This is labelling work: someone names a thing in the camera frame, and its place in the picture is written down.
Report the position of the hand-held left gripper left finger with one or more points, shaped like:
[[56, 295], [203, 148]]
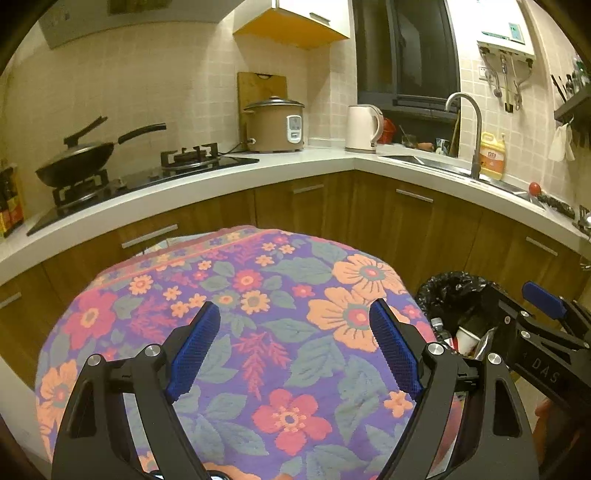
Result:
[[194, 350]]

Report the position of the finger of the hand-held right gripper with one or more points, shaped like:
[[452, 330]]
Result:
[[503, 304], [547, 300]]

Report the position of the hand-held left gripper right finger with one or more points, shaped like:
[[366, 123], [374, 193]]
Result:
[[397, 350]]

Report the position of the clear plastic bottle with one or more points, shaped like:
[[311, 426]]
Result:
[[441, 328]]

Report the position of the trash bin with black bag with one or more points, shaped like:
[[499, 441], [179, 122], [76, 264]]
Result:
[[443, 290]]

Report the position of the dark lumpy object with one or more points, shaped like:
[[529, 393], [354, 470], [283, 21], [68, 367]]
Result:
[[554, 205]]

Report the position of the floral tablecloth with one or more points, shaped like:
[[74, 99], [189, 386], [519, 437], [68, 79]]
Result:
[[277, 286]]

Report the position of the red tomato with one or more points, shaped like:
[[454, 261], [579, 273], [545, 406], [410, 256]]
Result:
[[534, 188]]

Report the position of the wooden base cabinets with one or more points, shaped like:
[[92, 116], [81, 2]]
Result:
[[369, 212]]

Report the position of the yellow detergent bottle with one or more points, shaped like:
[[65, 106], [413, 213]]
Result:
[[491, 159]]

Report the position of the white hanging cloth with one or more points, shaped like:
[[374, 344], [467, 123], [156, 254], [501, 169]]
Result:
[[561, 143]]

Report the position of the steel sink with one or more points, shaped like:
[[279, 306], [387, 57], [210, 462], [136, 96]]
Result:
[[425, 160]]

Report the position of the steel kitchen faucet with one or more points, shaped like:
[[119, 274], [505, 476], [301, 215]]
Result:
[[476, 138]]

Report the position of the black gas stove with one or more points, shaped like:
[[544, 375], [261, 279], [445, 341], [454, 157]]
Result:
[[184, 168]]

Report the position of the small glass cup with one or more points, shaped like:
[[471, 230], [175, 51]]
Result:
[[409, 141]]

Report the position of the red container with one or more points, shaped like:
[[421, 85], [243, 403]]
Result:
[[389, 131]]

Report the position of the water heater pipes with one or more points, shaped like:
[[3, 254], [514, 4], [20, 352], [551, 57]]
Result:
[[508, 92]]

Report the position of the white kitchen countertop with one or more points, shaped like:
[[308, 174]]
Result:
[[300, 161]]

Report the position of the black frying pan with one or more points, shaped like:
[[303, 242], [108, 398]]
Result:
[[74, 164]]

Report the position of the white electric kettle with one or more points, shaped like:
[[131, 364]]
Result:
[[360, 131]]

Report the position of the dark sauce bottle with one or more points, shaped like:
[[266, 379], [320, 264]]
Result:
[[4, 217]]

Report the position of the beige rice cooker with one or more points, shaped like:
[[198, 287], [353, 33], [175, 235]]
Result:
[[270, 129]]

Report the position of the wooden cutting board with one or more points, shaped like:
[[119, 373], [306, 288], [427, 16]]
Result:
[[258, 87]]

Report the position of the dark window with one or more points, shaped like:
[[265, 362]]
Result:
[[415, 46]]

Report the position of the white water heater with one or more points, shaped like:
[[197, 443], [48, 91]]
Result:
[[508, 27]]

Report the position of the grey range hood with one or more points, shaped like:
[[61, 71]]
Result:
[[78, 23]]

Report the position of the black wall rack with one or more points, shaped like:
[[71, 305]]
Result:
[[572, 110]]

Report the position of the white wall socket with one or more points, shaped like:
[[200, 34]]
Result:
[[483, 73]]

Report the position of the white wall cabinet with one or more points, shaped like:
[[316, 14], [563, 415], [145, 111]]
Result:
[[314, 18]]

